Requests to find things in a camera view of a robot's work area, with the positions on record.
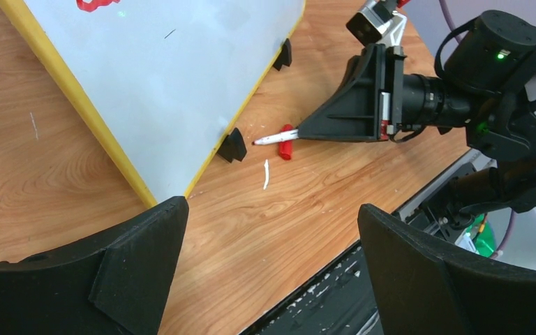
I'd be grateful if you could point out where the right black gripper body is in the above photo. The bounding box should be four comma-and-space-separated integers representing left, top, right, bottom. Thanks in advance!
382, 45, 425, 141

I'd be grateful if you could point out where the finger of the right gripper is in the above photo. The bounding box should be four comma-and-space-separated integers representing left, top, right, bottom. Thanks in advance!
297, 44, 386, 142

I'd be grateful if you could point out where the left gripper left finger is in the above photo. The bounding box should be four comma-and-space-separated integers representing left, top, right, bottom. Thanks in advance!
0, 196, 189, 334

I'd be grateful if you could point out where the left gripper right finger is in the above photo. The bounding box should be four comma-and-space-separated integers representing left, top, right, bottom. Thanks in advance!
357, 204, 536, 334

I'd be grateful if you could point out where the white red marker pen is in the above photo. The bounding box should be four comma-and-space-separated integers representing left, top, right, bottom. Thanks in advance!
253, 129, 299, 145

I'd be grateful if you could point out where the red marker cap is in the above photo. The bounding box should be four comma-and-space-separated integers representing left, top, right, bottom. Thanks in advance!
278, 124, 295, 161

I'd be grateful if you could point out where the yellow framed whiteboard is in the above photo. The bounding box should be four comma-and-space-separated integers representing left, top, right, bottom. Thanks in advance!
0, 0, 305, 207

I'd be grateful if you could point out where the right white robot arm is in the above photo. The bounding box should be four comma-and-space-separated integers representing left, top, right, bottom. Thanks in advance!
297, 10, 536, 229

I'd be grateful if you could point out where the white paper scrap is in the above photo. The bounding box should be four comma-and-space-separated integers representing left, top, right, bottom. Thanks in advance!
262, 159, 270, 191

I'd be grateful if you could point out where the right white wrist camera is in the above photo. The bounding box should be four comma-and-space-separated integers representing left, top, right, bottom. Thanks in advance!
345, 0, 408, 47

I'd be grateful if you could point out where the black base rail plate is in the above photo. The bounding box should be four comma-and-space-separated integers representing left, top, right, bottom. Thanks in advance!
240, 147, 496, 335

